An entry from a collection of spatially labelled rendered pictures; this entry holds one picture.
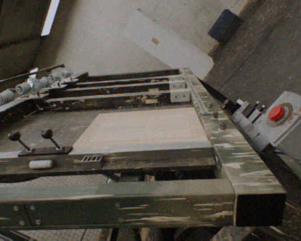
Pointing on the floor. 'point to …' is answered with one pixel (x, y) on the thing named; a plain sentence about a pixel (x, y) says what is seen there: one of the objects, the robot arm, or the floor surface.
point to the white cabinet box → (166, 43)
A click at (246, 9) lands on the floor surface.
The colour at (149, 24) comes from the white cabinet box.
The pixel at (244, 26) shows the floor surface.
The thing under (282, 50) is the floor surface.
